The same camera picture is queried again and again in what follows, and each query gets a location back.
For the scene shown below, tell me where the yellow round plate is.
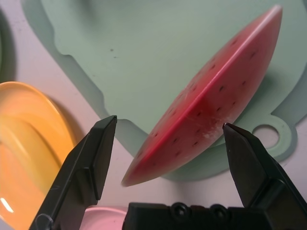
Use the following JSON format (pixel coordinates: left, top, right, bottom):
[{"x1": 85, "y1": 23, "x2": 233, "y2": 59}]
[{"x1": 0, "y1": 81, "x2": 77, "y2": 227}]

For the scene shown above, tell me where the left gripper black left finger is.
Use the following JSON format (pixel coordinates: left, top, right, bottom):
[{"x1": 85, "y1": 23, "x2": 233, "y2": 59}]
[{"x1": 27, "y1": 115, "x2": 118, "y2": 230}]

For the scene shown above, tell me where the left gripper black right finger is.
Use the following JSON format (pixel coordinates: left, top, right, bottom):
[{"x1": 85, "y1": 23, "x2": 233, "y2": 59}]
[{"x1": 222, "y1": 123, "x2": 307, "y2": 230}]

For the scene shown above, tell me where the green silicone mat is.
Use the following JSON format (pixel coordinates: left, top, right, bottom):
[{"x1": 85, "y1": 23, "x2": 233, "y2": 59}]
[{"x1": 20, "y1": 0, "x2": 307, "y2": 183}]

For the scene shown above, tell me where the red toy watermelon slice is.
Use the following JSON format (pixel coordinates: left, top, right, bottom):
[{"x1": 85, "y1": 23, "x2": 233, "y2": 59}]
[{"x1": 121, "y1": 4, "x2": 283, "y2": 187}]

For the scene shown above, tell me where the pink round plate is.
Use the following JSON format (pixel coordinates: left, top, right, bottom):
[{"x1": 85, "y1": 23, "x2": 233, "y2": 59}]
[{"x1": 83, "y1": 206, "x2": 128, "y2": 230}]

